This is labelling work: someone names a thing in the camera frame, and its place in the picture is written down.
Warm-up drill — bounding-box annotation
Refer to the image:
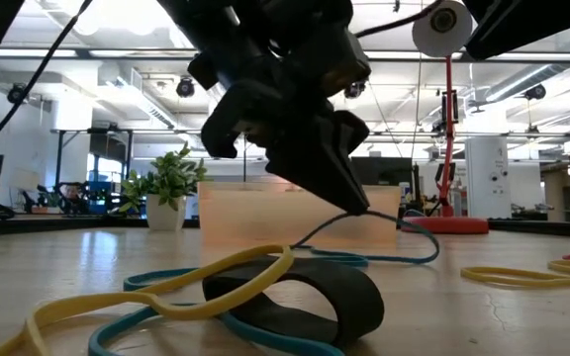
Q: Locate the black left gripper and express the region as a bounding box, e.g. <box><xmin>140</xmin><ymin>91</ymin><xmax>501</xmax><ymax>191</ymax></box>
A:
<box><xmin>158</xmin><ymin>0</ymin><xmax>372</xmax><ymax>217</ymax></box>

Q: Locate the blue rubber band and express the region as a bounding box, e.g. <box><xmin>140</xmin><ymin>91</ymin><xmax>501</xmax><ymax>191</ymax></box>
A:
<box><xmin>292</xmin><ymin>210</ymin><xmax>440</xmax><ymax>269</ymax></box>
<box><xmin>88</xmin><ymin>268</ymin><xmax>346</xmax><ymax>356</ymax></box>

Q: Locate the black wide rubber band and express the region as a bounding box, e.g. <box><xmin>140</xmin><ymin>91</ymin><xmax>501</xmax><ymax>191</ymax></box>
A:
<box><xmin>201</xmin><ymin>255</ymin><xmax>385</xmax><ymax>351</ymax></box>

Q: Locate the yellow rubber band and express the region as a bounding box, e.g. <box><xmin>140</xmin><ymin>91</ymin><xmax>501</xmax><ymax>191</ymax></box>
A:
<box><xmin>459</xmin><ymin>258</ymin><xmax>570</xmax><ymax>290</ymax></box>
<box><xmin>0</xmin><ymin>242</ymin><xmax>295</xmax><ymax>356</ymax></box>

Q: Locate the orange translucent plastic bin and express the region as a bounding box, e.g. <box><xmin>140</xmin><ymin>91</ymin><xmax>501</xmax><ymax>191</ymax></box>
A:
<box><xmin>196</xmin><ymin>181</ymin><xmax>404</xmax><ymax>248</ymax></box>

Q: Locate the red desk lamp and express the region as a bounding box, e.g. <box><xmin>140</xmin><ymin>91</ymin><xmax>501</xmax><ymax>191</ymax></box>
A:
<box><xmin>401</xmin><ymin>0</ymin><xmax>491</xmax><ymax>235</ymax></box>

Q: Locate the white cylindrical column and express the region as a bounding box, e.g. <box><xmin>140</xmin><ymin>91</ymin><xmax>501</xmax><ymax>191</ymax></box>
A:
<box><xmin>464</xmin><ymin>135</ymin><xmax>512</xmax><ymax>221</ymax></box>

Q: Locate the green plant in white pot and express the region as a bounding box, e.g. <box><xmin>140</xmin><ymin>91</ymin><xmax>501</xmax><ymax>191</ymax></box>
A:
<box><xmin>118</xmin><ymin>141</ymin><xmax>211</xmax><ymax>233</ymax></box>

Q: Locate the person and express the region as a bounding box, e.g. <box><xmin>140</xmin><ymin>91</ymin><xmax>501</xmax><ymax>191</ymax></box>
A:
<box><xmin>58</xmin><ymin>182</ymin><xmax>87</xmax><ymax>215</ymax></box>

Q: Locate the black ceiling camera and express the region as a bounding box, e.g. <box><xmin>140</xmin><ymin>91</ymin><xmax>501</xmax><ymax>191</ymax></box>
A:
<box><xmin>523</xmin><ymin>82</ymin><xmax>548</xmax><ymax>102</ymax></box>
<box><xmin>6</xmin><ymin>82</ymin><xmax>30</xmax><ymax>107</ymax></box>
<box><xmin>175</xmin><ymin>75</ymin><xmax>197</xmax><ymax>99</ymax></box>

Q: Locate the black overhead frame beam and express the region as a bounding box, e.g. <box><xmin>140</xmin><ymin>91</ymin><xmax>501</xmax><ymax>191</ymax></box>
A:
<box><xmin>0</xmin><ymin>47</ymin><xmax>570</xmax><ymax>64</ymax></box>

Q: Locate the black background frame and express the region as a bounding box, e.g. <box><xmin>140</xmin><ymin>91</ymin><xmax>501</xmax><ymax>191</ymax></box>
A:
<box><xmin>49</xmin><ymin>127</ymin><xmax>136</xmax><ymax>215</ymax></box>

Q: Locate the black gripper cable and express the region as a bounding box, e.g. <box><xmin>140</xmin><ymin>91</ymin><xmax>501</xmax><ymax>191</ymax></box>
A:
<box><xmin>0</xmin><ymin>0</ymin><xmax>94</xmax><ymax>167</ymax></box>

